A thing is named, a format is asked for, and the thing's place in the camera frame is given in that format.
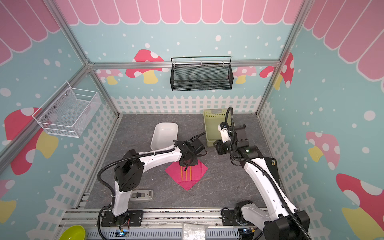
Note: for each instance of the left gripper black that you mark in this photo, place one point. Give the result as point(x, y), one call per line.
point(195, 162)

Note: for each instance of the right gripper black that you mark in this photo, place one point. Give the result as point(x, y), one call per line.
point(219, 147)

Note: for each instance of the pink paper napkin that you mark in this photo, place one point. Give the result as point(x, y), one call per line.
point(174, 171)

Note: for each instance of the green perforated plastic basket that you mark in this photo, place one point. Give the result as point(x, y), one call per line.
point(212, 119)

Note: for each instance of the white plastic tub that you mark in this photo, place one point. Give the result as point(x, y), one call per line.
point(164, 135)

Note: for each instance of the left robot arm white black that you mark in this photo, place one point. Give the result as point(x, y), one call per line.
point(123, 176)

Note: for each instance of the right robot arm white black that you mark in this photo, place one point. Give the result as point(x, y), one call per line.
point(282, 220)

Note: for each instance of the black flat box yellow label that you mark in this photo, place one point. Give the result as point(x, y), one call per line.
point(273, 168)

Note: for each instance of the clear plastic bag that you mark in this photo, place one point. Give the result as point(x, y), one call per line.
point(194, 232)

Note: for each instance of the lime green bowl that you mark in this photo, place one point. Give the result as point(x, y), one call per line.
point(76, 232)

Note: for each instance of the grey switch box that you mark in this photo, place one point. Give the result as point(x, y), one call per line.
point(141, 196)

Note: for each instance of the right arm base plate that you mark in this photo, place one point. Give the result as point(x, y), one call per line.
point(229, 217)

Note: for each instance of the black mesh wall basket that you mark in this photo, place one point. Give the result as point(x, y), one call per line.
point(206, 73)

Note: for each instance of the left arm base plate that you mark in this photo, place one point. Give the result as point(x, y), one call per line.
point(133, 218)

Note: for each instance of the white wire wall basket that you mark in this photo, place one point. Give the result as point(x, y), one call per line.
point(69, 112)

